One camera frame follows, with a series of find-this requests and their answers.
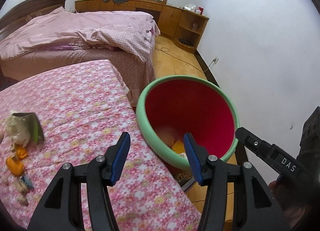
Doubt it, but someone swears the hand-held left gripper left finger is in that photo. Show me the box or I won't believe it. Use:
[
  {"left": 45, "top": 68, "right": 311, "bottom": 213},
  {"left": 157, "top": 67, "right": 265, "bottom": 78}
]
[{"left": 27, "top": 132, "right": 131, "bottom": 231}]

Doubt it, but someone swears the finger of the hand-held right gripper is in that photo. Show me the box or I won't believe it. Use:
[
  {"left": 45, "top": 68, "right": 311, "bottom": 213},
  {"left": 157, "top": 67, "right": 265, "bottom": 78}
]
[{"left": 235, "top": 127, "right": 309, "bottom": 181}]

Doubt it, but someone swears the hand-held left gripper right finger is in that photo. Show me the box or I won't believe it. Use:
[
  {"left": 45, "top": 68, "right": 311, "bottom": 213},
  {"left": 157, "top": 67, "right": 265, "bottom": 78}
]
[{"left": 183, "top": 132, "right": 280, "bottom": 231}]

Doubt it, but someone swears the yellow foam net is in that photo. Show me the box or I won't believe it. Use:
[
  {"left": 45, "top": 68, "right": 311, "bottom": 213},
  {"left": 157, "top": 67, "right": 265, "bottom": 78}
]
[{"left": 172, "top": 140, "right": 187, "bottom": 156}]

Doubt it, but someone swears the red bin with green rim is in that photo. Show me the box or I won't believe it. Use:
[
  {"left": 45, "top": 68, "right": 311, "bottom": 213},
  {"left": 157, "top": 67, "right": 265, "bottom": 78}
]
[{"left": 136, "top": 75, "right": 240, "bottom": 170}]

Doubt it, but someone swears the green snack packet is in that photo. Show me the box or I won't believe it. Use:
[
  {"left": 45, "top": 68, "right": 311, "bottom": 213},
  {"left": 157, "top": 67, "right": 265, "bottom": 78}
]
[{"left": 14, "top": 112, "right": 45, "bottom": 144}]

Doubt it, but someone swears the person's right hand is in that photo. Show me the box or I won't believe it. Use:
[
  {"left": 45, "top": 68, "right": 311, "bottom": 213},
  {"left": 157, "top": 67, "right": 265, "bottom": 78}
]
[{"left": 268, "top": 180, "right": 313, "bottom": 221}]

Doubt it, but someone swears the pink floral tablecloth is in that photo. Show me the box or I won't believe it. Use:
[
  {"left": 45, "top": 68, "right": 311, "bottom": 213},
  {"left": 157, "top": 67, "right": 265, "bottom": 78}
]
[{"left": 0, "top": 59, "right": 203, "bottom": 231}]

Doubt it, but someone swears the small blue wrapper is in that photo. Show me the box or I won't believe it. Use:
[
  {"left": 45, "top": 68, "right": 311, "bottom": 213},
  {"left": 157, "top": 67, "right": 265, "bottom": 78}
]
[{"left": 21, "top": 175, "right": 34, "bottom": 189}]

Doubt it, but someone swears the bed with brown skirt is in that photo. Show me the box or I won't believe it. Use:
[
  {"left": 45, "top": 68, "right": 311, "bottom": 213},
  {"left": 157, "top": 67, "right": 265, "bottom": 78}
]
[{"left": 0, "top": 31, "right": 157, "bottom": 96}]

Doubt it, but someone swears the wooden corner shelf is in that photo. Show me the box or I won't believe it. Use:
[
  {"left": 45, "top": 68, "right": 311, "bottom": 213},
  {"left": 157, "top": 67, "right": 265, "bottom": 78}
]
[{"left": 175, "top": 9, "right": 209, "bottom": 54}]

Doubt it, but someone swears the low wooden cabinet row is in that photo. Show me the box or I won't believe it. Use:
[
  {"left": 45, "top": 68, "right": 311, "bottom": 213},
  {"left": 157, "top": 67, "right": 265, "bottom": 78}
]
[{"left": 75, "top": 0, "right": 183, "bottom": 40}]

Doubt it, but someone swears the dark wooden headboard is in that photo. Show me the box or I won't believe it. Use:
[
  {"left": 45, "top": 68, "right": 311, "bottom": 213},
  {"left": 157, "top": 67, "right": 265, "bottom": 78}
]
[{"left": 0, "top": 0, "right": 67, "bottom": 44}]

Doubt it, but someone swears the floor cable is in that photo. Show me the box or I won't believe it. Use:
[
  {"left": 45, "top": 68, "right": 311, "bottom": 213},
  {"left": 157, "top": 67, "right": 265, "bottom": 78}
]
[{"left": 154, "top": 46, "right": 213, "bottom": 72}]

